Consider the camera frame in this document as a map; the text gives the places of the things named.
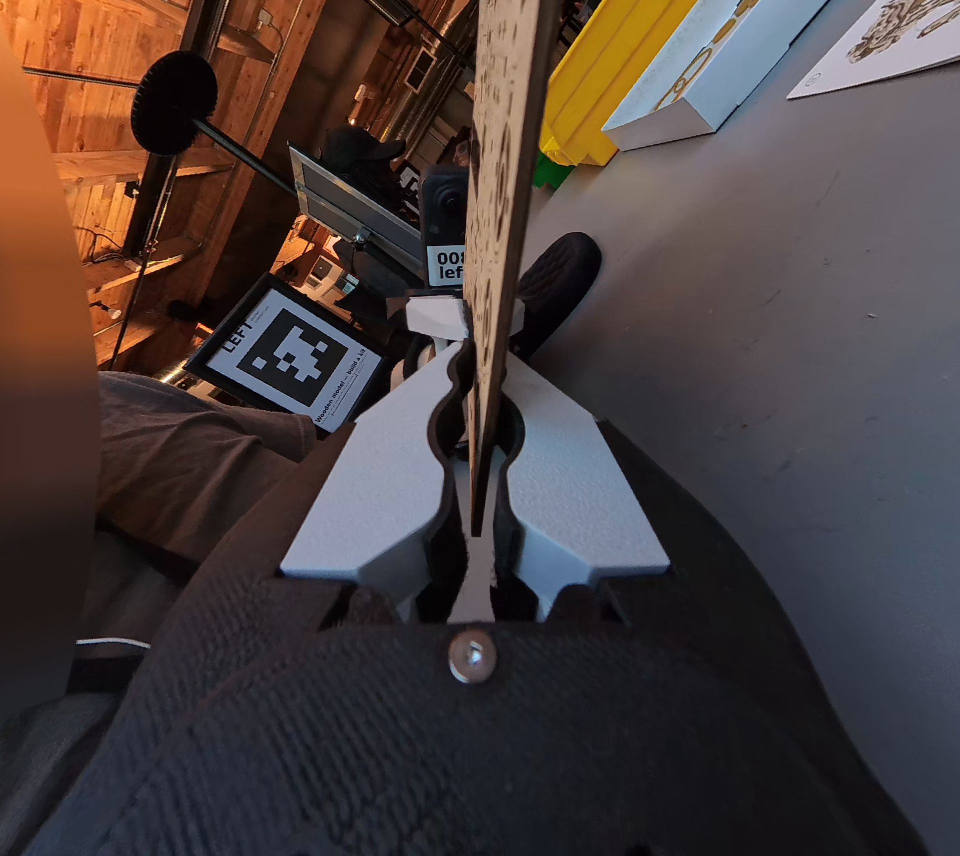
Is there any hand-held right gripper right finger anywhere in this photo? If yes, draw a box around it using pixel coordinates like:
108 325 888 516
495 361 672 623

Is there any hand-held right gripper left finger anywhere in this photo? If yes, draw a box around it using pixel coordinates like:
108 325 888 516
277 339 475 623

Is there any laser-cut wooden parts sheet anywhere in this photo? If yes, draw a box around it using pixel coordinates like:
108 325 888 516
463 0 577 541

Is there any grey rectangular panel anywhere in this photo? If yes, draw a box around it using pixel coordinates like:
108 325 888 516
288 142 425 265

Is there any black office chair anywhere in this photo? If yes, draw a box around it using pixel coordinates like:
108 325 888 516
318 123 410 197

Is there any green plastic bin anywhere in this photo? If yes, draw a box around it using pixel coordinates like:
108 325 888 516
532 151 579 191

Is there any framed marker sign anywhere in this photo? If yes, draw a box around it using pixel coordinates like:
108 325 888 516
182 271 391 436

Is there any yellow plastic bin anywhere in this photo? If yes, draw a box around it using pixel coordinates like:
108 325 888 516
538 0 800 167

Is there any black round disc with pole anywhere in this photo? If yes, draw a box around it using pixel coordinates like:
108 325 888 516
129 51 300 199

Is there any printed instruction booklet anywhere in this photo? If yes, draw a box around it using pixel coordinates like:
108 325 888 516
786 0 960 101

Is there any black harness strap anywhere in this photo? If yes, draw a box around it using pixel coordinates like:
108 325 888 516
71 654 151 696

